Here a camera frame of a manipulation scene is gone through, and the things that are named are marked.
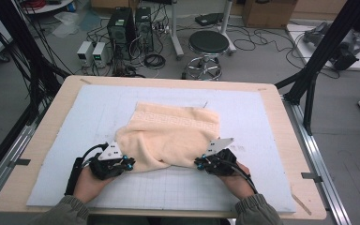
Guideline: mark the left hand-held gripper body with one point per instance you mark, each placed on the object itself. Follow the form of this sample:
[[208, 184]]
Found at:
[[109, 165]]

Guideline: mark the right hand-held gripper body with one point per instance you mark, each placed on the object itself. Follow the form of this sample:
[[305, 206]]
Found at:
[[222, 162]]

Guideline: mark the cream terry towel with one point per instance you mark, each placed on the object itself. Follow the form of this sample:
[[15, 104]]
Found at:
[[168, 137]]

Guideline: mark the person's right hand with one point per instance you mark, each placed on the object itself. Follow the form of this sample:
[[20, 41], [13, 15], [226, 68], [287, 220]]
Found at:
[[239, 186]]

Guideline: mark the person's left hand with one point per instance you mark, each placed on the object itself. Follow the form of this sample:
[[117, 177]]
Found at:
[[89, 187]]

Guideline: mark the white grid mat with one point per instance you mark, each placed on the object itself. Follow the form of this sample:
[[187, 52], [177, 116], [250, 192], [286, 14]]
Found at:
[[168, 193]]

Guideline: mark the white power supply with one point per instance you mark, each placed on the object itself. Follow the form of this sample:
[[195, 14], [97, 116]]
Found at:
[[84, 53], [100, 54]]

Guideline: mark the black round stool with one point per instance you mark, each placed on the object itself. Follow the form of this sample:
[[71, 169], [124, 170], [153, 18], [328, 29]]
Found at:
[[208, 41]]

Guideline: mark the large black computer tower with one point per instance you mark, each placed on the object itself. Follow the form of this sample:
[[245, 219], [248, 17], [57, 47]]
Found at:
[[121, 29]]

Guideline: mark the white desk leg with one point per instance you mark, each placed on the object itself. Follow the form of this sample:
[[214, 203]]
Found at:
[[175, 31], [226, 28]]

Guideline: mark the slim black computer tower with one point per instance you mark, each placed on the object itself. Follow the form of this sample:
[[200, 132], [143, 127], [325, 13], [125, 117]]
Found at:
[[144, 28]]

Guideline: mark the flat black device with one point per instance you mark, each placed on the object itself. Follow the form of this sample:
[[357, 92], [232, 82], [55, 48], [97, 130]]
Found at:
[[209, 18]]

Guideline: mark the clear plastic bags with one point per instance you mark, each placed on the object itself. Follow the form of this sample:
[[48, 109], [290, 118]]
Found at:
[[67, 22]]

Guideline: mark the brown cardboard box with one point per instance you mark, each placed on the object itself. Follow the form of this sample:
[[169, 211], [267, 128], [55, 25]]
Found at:
[[268, 14]]

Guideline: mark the grey machine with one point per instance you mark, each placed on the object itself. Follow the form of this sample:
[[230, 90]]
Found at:
[[345, 53]]

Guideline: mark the round white table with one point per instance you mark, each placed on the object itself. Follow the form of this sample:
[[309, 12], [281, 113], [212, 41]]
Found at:
[[47, 7]]

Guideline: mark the grey metal bracket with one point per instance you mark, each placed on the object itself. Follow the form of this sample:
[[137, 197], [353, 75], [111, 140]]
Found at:
[[311, 176], [20, 162]]

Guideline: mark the aluminium rail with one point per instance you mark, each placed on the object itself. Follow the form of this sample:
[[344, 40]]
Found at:
[[318, 162], [6, 168]]

